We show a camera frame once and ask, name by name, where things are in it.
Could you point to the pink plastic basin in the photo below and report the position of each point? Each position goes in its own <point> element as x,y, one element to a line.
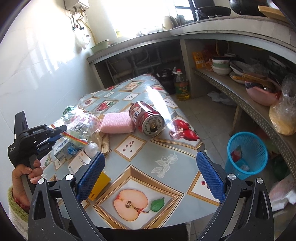
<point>261,94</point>

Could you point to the brown paper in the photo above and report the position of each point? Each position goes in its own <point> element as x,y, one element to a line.
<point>102,140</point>

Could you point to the wall water heater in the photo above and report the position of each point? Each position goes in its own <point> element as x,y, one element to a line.
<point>71,5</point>

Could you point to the green plastic bottle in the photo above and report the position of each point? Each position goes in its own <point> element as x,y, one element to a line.
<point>76,129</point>

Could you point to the red drink can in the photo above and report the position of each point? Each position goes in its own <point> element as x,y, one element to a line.
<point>146,119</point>

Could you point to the stack of white bowls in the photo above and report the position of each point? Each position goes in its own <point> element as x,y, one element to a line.
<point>221,65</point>

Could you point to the white sack on floor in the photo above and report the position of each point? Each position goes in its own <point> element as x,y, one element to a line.
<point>282,193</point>

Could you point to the green basin on counter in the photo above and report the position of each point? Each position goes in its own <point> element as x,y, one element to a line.
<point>100,46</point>

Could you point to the orange snack packet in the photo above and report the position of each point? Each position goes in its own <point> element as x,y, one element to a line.
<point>200,59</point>

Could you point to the fruit pattern tablecloth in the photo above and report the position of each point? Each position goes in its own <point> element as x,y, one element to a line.
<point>155,181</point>

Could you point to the yellow white medicine box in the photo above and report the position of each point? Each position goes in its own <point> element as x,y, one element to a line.
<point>89,171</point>

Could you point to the blue plastic trash basket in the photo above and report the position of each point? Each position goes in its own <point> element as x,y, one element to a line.
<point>254,153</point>

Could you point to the perforated metal shelf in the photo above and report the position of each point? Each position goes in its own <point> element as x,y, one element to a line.
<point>259,113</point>

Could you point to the clear zip bag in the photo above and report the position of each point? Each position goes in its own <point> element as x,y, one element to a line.
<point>75,126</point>

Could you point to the white kettle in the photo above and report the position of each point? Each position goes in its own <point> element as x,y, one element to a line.
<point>167,23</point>

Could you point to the white rag on floor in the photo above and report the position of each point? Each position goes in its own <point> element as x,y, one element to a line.
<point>221,98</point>

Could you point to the pink sponge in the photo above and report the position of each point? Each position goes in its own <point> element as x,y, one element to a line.
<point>117,123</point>

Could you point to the bag of yellow grain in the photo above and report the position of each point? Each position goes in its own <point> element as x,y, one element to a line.
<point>282,113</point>

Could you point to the blue wrapper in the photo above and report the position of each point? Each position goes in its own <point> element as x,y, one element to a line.
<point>72,149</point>

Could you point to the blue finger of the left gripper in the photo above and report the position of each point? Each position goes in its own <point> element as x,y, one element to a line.
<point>47,146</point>
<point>59,130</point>

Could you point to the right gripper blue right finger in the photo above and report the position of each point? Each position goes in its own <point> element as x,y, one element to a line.
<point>211,176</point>

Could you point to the concrete kitchen counter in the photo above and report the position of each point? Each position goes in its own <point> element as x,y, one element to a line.
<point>271,35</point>

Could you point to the black wok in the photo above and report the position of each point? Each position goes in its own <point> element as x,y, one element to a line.
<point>208,10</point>

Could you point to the small white blue box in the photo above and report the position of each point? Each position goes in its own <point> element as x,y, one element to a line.
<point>61,149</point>

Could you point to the wooden cutting board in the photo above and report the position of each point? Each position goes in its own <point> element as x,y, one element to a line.
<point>272,13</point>

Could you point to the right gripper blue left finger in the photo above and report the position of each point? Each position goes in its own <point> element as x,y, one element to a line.
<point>91,178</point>

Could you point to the cooking oil bottle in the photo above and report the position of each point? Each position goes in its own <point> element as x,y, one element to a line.
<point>181,85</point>

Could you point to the stack of plates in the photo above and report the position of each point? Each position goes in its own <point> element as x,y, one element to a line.
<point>238,67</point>

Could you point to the red snack bag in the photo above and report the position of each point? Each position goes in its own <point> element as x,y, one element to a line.
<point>237,157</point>

